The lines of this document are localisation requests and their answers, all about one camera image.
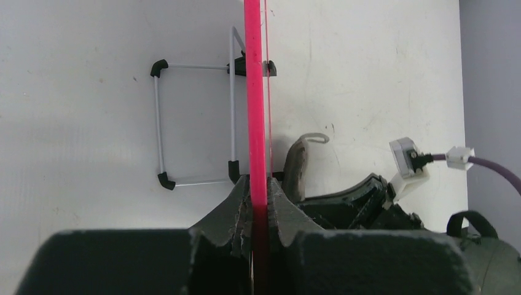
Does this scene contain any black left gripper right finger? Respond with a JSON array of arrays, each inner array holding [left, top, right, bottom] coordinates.
[[267, 179, 474, 294]]

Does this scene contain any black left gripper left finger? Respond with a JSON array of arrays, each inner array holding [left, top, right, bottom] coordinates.
[[16, 176, 253, 294]]

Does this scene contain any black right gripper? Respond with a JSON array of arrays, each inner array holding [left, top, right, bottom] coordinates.
[[296, 173, 425, 230]]

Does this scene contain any grey eraser cloth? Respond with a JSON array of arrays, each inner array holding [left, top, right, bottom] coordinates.
[[281, 132, 330, 203]]

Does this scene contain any pink-framed whiteboard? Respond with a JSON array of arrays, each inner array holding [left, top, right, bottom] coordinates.
[[244, 1, 270, 294]]

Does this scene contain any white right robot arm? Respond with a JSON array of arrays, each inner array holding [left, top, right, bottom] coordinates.
[[283, 174, 520, 294]]

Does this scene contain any black whiteboard clip upper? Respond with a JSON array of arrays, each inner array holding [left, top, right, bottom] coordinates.
[[263, 60, 277, 77]]

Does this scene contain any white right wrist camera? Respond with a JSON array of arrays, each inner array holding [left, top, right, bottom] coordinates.
[[389, 137, 430, 203]]

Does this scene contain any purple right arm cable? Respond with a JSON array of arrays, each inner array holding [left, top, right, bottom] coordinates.
[[431, 152, 521, 196]]

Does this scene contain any white wire whiteboard stand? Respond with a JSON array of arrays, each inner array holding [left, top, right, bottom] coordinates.
[[150, 26, 246, 191]]

